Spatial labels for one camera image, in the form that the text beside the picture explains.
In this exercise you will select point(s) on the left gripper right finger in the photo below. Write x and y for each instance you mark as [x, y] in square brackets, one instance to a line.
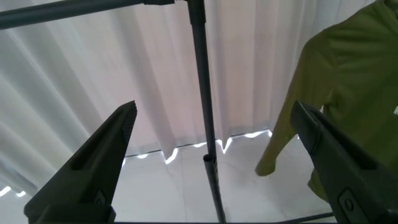
[351, 174]

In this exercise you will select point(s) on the white curtain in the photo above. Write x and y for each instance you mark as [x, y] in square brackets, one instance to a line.
[77, 87]

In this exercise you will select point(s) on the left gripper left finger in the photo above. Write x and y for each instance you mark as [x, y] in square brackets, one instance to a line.
[90, 174]

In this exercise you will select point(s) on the black clothes rack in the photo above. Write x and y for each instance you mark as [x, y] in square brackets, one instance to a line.
[202, 77]

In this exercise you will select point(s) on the green long-sleeved shirt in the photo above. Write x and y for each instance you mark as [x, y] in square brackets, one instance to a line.
[351, 71]

